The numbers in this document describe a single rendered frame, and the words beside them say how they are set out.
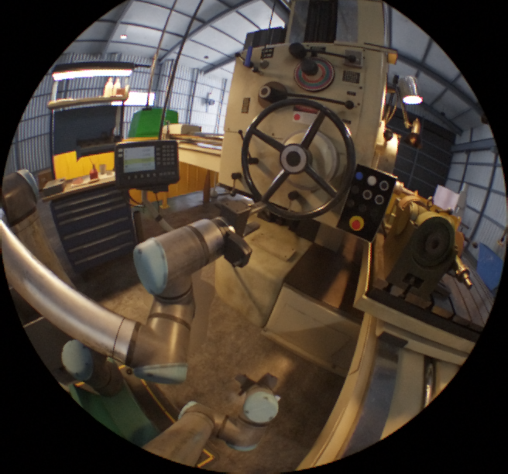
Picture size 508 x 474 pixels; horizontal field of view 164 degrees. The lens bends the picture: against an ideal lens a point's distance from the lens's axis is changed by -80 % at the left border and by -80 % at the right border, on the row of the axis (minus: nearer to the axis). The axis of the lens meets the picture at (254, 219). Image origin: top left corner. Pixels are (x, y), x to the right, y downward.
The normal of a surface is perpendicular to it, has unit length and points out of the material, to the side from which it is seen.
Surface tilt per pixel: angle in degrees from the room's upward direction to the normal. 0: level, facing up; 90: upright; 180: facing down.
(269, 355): 0
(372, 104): 90
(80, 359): 5
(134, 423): 0
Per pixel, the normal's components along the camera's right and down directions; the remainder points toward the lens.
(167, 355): 0.60, -0.74
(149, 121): 0.81, 0.29
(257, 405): 0.05, -0.70
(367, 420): 0.16, -0.88
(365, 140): -0.58, 0.28
